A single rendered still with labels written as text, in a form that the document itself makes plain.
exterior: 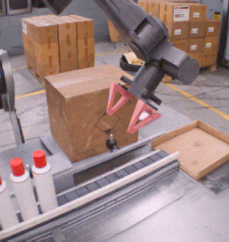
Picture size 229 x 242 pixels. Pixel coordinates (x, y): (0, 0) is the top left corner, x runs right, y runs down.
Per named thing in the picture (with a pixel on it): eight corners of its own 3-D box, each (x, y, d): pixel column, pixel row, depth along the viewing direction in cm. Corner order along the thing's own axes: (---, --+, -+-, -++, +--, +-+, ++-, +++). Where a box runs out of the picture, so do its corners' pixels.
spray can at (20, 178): (26, 226, 71) (9, 170, 62) (19, 214, 75) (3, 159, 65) (42, 219, 74) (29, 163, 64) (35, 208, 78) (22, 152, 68)
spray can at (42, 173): (45, 218, 75) (33, 162, 65) (38, 207, 78) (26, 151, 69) (61, 211, 77) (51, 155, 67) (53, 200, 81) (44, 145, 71)
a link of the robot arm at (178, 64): (151, 15, 59) (125, 41, 58) (186, 24, 50) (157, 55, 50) (174, 51, 66) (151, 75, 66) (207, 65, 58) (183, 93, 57)
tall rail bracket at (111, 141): (117, 181, 96) (117, 143, 88) (106, 171, 101) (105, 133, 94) (124, 178, 98) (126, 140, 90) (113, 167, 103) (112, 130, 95)
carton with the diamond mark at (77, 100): (72, 164, 102) (65, 97, 89) (50, 134, 120) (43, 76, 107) (138, 141, 115) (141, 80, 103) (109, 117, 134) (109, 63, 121)
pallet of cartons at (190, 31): (165, 84, 401) (169, 5, 347) (132, 68, 465) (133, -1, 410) (216, 72, 456) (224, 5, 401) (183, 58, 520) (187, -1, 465)
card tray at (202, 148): (197, 180, 96) (199, 171, 94) (150, 147, 115) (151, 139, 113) (241, 150, 111) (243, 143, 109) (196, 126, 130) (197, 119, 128)
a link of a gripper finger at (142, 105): (124, 132, 57) (150, 94, 56) (107, 117, 63) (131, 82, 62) (144, 142, 62) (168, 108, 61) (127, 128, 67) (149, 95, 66)
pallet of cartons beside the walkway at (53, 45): (97, 79, 419) (95, 20, 376) (44, 90, 382) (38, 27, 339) (68, 60, 510) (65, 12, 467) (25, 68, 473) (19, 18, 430)
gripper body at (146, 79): (141, 96, 58) (161, 67, 57) (117, 80, 66) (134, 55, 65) (158, 108, 62) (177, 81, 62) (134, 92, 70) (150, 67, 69)
